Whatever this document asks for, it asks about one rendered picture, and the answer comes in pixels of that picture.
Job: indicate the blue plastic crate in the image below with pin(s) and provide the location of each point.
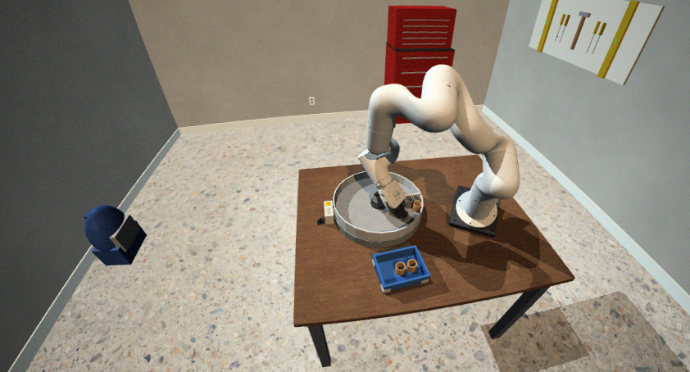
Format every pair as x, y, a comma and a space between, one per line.
386, 261

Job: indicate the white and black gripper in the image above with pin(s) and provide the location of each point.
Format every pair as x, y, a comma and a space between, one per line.
392, 195

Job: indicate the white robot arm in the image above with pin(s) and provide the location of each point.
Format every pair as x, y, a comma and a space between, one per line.
445, 103

